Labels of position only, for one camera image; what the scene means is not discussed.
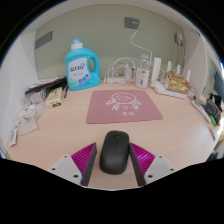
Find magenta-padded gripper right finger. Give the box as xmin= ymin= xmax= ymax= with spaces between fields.
xmin=128 ymin=142 xmax=177 ymax=187

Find grey wall socket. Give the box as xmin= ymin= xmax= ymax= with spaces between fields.
xmin=124 ymin=16 xmax=141 ymax=30

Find white router with antennas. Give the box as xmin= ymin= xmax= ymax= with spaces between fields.
xmin=150 ymin=57 xmax=193 ymax=100

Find crumpled clear plastic bag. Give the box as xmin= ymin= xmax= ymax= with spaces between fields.
xmin=16 ymin=91 xmax=48 ymax=136

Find blue detergent bottle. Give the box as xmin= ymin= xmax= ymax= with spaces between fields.
xmin=64 ymin=37 xmax=102 ymax=92

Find long white cable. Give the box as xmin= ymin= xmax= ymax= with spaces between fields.
xmin=130 ymin=23 xmax=154 ymax=65

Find grey wall panel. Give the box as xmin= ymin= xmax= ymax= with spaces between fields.
xmin=34 ymin=30 xmax=54 ymax=50

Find pink mouse pad with drawing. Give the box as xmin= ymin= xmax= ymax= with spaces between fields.
xmin=86 ymin=89 xmax=164 ymax=125

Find white power strip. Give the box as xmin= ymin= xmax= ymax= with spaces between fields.
xmin=103 ymin=77 xmax=137 ymax=85

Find wall socket with plugs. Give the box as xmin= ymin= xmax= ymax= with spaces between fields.
xmin=173 ymin=31 xmax=185 ymax=46

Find white charger block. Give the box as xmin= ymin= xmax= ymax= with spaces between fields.
xmin=124 ymin=65 xmax=134 ymax=83

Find black and green device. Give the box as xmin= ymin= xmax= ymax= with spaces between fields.
xmin=203 ymin=93 xmax=223 ymax=127

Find stack of flat booklets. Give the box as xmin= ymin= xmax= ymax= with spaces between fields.
xmin=24 ymin=75 xmax=68 ymax=95

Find clear bottle with red label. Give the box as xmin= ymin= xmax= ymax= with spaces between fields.
xmin=135 ymin=54 xmax=151 ymax=89

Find white flat remote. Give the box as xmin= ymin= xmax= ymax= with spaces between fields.
xmin=190 ymin=99 xmax=212 ymax=124

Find cream cardboard box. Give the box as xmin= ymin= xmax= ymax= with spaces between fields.
xmin=45 ymin=86 xmax=64 ymax=109

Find coiled white cable bundle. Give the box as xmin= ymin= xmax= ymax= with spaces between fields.
xmin=104 ymin=56 xmax=143 ymax=84

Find gold foil snack bag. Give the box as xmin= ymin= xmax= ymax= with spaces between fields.
xmin=166 ymin=70 xmax=190 ymax=95

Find black computer mouse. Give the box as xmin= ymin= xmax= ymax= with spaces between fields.
xmin=99 ymin=130 xmax=131 ymax=176

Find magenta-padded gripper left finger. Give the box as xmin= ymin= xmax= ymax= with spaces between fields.
xmin=47 ymin=142 xmax=98 ymax=187

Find small white sachet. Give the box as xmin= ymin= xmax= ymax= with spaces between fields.
xmin=9 ymin=120 xmax=22 ymax=148

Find black pen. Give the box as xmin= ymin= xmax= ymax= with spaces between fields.
xmin=63 ymin=84 xmax=70 ymax=100

